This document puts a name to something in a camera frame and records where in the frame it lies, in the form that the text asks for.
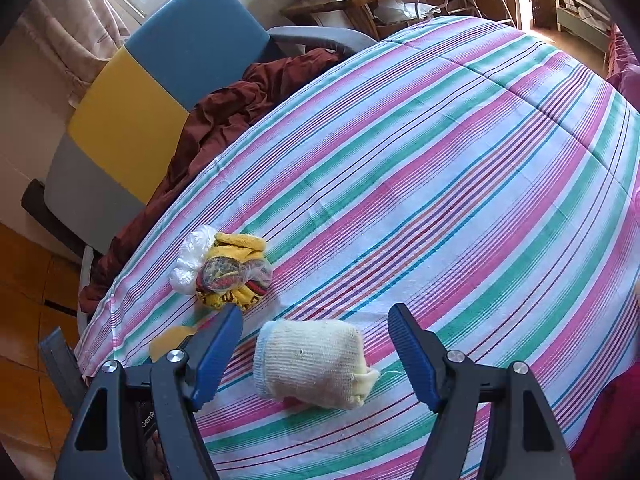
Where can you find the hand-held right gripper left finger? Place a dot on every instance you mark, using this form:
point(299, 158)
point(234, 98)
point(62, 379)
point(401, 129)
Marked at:
point(217, 355)

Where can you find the striped bedsheet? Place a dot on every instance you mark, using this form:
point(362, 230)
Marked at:
point(425, 185)

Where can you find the clear plastic bag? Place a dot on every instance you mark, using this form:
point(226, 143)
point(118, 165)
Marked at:
point(225, 272)

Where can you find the yellow round plush ball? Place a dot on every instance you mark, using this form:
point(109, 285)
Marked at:
point(235, 245)

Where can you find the white plastic bag under desk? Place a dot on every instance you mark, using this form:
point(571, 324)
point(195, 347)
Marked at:
point(405, 7)

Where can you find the white plastic bag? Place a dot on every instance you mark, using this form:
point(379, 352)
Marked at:
point(405, 7)
point(192, 260)

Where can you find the blue yellow grey chair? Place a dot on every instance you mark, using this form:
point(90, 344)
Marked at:
point(165, 75)

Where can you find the large yellow sponge block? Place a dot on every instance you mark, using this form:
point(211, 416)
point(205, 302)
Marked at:
point(170, 342)

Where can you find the maroon cloth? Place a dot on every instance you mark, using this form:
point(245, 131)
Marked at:
point(210, 120)

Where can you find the cream sock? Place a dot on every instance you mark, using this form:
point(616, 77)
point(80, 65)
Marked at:
point(310, 360)

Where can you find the pink cloth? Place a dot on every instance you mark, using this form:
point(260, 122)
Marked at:
point(625, 65)

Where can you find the beige patterned curtain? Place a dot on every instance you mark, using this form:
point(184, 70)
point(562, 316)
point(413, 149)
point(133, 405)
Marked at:
point(75, 20)

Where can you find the white low cabinet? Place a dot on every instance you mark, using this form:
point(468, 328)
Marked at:
point(582, 12)

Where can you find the red cloth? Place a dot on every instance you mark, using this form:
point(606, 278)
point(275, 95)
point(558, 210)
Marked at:
point(607, 435)

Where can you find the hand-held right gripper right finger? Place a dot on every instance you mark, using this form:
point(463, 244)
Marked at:
point(415, 360)

